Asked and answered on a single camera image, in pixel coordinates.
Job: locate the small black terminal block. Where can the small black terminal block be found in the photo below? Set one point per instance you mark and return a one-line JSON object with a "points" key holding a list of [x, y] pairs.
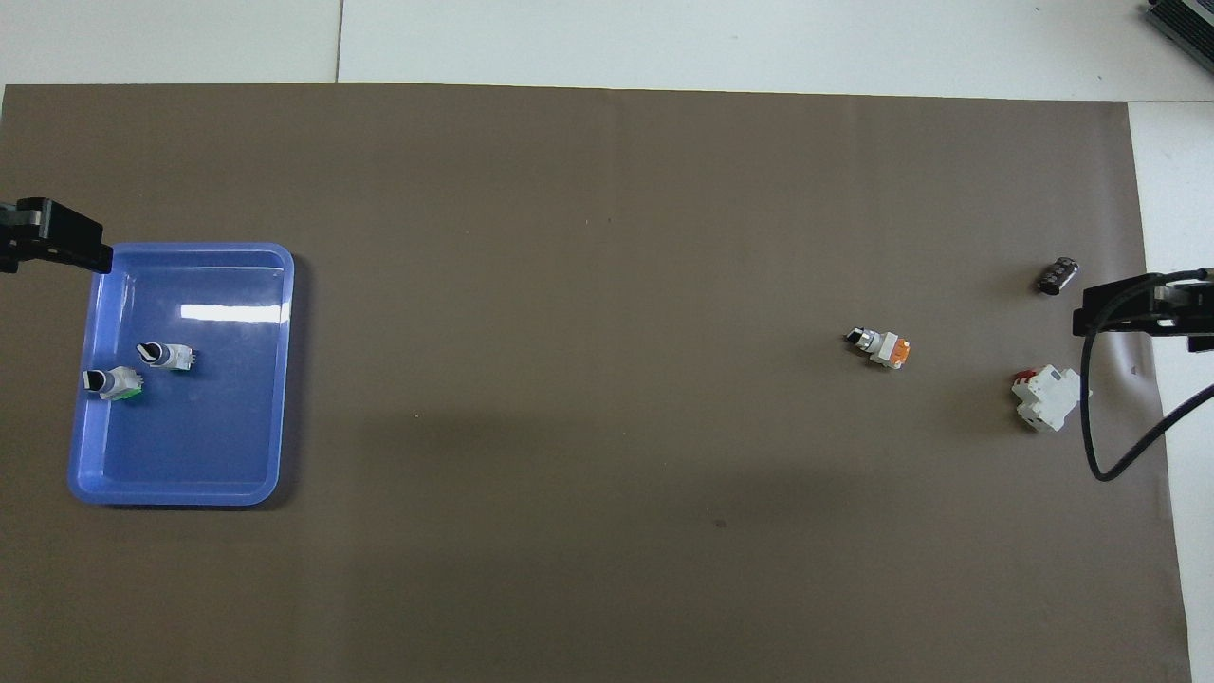
{"points": [[1057, 275]]}

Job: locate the white circuit breaker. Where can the white circuit breaker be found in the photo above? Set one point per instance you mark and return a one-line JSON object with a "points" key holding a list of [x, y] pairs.
{"points": [[1048, 398]]}

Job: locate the blue plastic tray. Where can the blue plastic tray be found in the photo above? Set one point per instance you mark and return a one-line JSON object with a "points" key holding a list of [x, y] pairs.
{"points": [[209, 436]]}

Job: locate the dark ribbed metal device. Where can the dark ribbed metal device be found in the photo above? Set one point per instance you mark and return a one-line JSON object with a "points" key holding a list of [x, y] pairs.
{"points": [[1186, 24]]}

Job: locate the brown table mat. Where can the brown table mat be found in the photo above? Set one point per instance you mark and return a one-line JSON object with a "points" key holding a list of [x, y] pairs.
{"points": [[569, 379]]}

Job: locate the orange selector switch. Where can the orange selector switch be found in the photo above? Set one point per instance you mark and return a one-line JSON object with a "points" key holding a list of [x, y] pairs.
{"points": [[890, 351]]}

